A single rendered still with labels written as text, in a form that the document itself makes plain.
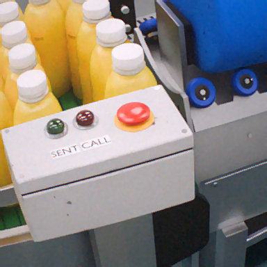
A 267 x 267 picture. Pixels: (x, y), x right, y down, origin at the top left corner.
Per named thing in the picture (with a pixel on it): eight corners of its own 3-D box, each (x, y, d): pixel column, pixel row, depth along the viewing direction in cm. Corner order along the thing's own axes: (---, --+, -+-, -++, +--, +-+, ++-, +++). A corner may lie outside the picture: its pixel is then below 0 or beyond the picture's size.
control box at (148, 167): (195, 200, 94) (193, 131, 88) (34, 244, 90) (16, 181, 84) (166, 149, 102) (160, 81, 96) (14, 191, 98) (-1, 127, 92)
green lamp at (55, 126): (67, 133, 90) (66, 124, 89) (49, 138, 90) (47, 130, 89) (62, 122, 92) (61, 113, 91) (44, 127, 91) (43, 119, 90)
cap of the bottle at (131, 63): (110, 58, 103) (108, 46, 102) (140, 52, 104) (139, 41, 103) (116, 74, 100) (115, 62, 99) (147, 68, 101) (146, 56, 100)
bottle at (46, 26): (37, 76, 135) (26, -13, 123) (76, 74, 134) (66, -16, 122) (27, 101, 129) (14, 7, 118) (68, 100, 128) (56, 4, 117)
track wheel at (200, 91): (212, 74, 116) (208, 74, 118) (184, 80, 115) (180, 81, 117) (221, 103, 116) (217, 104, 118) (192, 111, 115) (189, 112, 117)
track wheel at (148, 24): (168, 23, 130) (164, 14, 131) (142, 29, 129) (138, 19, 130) (164, 33, 135) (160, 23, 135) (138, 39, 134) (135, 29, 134)
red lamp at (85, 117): (97, 124, 91) (96, 116, 90) (78, 130, 90) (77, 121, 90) (92, 113, 92) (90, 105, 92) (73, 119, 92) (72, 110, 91)
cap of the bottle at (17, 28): (20, 46, 109) (19, 35, 107) (-3, 44, 110) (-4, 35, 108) (30, 31, 111) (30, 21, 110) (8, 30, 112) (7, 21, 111)
